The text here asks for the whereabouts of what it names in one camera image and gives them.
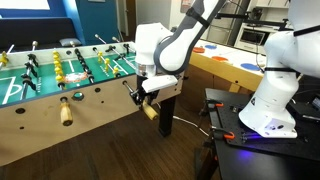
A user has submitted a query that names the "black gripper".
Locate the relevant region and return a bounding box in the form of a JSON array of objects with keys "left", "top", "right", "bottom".
[{"left": 130, "top": 75, "right": 160, "bottom": 106}]

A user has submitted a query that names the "yellow striker foosball rod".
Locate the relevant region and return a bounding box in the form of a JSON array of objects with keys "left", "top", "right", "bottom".
[{"left": 91, "top": 47, "right": 160, "bottom": 121}]

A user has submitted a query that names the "black goalkeeper foosball rod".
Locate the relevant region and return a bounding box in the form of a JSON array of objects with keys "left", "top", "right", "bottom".
[{"left": 111, "top": 36, "right": 137, "bottom": 55}]

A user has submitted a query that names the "black defender foosball rod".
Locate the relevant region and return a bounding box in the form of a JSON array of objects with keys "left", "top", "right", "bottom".
[{"left": 93, "top": 33, "right": 137, "bottom": 70}]

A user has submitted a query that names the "black midfield foosball rod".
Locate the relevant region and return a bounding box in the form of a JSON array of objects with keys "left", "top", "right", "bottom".
[{"left": 69, "top": 40, "right": 96, "bottom": 85}]

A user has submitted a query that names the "yellow midfield foosball rod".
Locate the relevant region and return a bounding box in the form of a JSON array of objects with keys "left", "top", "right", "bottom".
[{"left": 51, "top": 49, "right": 74, "bottom": 127}]

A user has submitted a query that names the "black striker foosball rod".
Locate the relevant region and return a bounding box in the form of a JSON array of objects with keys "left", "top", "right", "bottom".
[{"left": 20, "top": 40, "right": 40, "bottom": 101}]

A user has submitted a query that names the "yellow defender foosball rod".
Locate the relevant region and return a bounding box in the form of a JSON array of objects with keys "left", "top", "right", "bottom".
[{"left": 0, "top": 44, "right": 16, "bottom": 68}]

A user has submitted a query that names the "orange black clamp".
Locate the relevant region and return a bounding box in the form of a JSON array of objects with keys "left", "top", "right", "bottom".
[
  {"left": 210, "top": 126, "right": 236, "bottom": 141},
  {"left": 199, "top": 97, "right": 225, "bottom": 116}
]

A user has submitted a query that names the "wooden game table white top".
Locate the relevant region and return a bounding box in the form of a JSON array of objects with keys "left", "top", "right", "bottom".
[{"left": 188, "top": 39, "right": 268, "bottom": 94}]

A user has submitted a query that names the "grey blue cushion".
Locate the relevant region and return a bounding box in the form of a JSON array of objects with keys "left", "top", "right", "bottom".
[{"left": 59, "top": 37, "right": 83, "bottom": 48}]

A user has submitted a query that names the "foosball table green field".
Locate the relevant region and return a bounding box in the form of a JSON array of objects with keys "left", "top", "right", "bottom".
[{"left": 0, "top": 40, "right": 185, "bottom": 168}]

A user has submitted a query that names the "white microwave oven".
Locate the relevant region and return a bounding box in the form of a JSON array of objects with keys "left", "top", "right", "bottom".
[{"left": 234, "top": 23, "right": 268, "bottom": 54}]

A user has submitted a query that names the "black robot cart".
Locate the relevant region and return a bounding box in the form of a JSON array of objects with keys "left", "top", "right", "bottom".
[{"left": 194, "top": 87, "right": 320, "bottom": 180}]

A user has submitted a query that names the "dark sofa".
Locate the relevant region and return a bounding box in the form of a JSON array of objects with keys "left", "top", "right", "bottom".
[{"left": 0, "top": 17, "right": 78, "bottom": 52}]

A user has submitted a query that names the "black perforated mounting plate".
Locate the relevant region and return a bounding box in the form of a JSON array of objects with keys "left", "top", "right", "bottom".
[{"left": 215, "top": 98, "right": 320, "bottom": 163}]

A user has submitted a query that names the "black electronics box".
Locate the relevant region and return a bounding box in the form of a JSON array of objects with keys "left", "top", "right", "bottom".
[{"left": 287, "top": 95, "right": 320, "bottom": 123}]

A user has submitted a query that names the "white floor cable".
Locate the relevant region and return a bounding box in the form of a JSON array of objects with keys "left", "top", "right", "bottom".
[{"left": 172, "top": 114, "right": 210, "bottom": 137}]

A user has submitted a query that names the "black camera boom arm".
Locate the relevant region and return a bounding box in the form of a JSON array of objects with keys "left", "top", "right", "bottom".
[{"left": 214, "top": 7, "right": 291, "bottom": 32}]

